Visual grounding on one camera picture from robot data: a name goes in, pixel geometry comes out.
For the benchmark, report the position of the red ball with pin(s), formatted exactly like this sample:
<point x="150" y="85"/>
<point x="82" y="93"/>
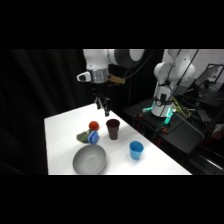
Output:
<point x="94" y="125"/>

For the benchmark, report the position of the grey bowl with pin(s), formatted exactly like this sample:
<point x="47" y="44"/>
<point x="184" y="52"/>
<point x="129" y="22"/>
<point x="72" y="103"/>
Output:
<point x="89" y="160"/>

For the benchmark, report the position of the blue plastic cup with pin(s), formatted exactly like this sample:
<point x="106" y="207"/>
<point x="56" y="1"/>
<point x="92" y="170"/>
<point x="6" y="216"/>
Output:
<point x="136" y="151"/>

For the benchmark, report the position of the black robot stand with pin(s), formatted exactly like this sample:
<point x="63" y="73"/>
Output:
<point x="180" y="131"/>

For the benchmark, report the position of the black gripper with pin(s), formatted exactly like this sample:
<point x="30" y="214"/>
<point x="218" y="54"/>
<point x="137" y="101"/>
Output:
<point x="99" y="89"/>

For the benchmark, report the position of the brown plastic cup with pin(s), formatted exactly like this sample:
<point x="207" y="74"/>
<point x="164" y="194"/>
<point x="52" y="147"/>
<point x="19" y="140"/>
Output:
<point x="113" y="130"/>

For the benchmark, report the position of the tan tag on wrist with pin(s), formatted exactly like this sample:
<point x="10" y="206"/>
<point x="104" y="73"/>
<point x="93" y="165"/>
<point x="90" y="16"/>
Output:
<point x="116" y="79"/>

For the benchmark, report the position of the green cloth toy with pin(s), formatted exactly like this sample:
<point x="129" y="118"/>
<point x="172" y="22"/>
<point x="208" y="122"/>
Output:
<point x="82" y="136"/>

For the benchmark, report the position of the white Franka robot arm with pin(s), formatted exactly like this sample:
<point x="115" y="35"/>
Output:
<point x="100" y="60"/>

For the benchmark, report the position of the black monitor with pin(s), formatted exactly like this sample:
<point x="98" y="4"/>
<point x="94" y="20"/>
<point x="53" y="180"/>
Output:
<point x="210" y="76"/>

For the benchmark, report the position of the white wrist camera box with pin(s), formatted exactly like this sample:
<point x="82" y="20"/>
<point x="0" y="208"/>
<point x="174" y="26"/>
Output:
<point x="83" y="77"/>

